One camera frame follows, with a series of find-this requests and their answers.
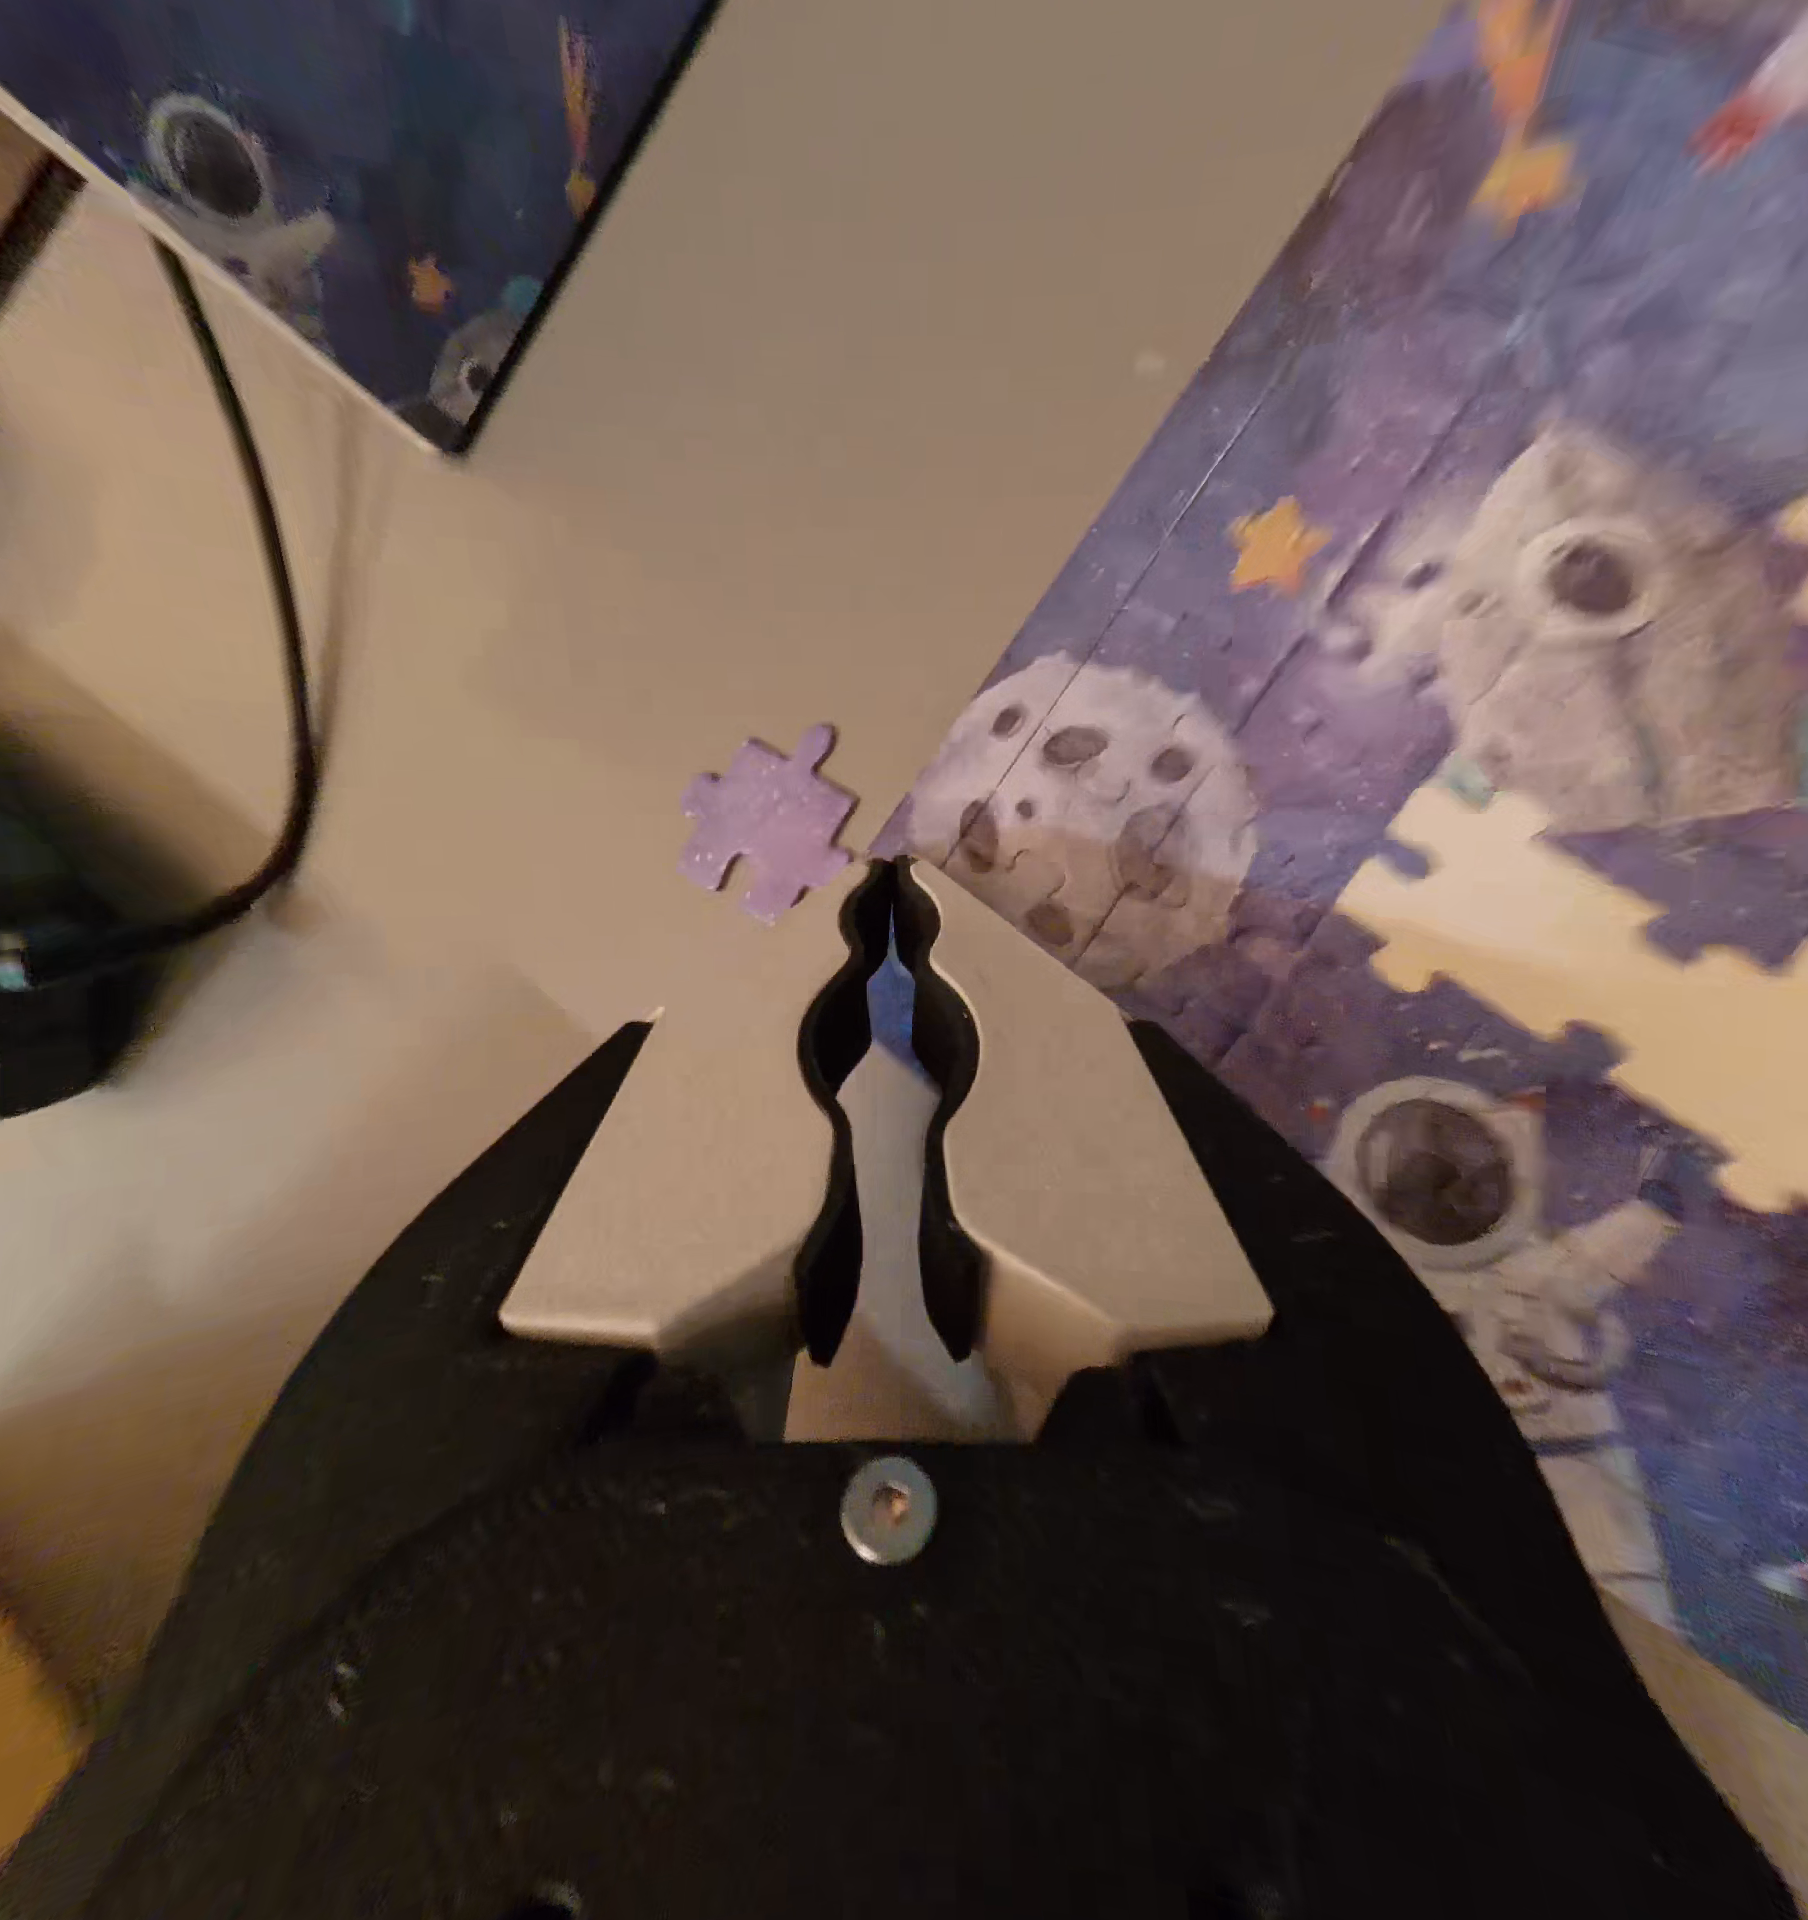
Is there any black braided cable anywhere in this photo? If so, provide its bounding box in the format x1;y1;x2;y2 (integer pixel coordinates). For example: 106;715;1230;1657
0;239;320;992

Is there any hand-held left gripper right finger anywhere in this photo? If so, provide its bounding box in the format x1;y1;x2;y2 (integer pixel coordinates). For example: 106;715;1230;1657
894;859;1277;1419

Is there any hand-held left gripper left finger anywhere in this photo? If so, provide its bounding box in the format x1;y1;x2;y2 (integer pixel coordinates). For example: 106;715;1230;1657
500;859;897;1370

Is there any space print jigsaw puzzle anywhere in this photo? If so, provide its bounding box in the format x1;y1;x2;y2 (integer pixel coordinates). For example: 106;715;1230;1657
866;0;1808;1772

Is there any space print puzzle box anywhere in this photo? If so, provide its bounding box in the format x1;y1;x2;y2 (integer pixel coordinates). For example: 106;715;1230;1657
0;0;727;456

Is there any dark grey charger box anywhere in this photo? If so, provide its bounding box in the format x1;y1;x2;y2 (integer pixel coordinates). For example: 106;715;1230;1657
0;726;231;1118

